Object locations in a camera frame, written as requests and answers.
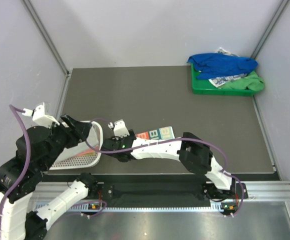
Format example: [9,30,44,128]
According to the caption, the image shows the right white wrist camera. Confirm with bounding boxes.
[108,119,130,138]

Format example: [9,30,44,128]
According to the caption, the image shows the white blue patterned towel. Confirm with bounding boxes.
[209,47,248,88]

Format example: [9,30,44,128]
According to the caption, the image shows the grey slotted cable duct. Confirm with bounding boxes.
[34,201,238,213]

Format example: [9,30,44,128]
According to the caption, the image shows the white perforated plastic basket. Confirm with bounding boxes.
[49,121,103,171]

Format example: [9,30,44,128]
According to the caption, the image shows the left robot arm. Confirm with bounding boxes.
[0,114,99,240]

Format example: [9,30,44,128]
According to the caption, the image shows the purple cable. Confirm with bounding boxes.
[0,104,108,240]
[84,117,245,218]

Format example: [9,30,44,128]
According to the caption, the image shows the folded towels in basket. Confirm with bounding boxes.
[75,148,97,157]

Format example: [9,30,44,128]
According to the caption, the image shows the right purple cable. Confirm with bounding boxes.
[84,117,245,218]

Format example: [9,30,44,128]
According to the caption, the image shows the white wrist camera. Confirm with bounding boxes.
[22,102,60,128]
[108,119,130,138]

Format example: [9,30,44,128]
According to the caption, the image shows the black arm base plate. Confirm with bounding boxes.
[94,181,248,201]

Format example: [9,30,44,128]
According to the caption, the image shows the colourful rabbit print towel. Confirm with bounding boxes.
[136,126,175,140]

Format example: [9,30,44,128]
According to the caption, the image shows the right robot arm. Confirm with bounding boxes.
[101,132,237,198]

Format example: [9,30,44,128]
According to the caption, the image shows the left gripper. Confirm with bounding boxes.
[40,112,93,171]

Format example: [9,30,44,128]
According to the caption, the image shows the green plastic tray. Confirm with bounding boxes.
[190,63,258,97]

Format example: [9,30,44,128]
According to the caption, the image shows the green towel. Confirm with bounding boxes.
[220,71,265,92]

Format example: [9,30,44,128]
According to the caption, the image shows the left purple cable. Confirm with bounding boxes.
[0,104,108,240]

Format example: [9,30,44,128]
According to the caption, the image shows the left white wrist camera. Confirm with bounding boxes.
[22,102,60,128]

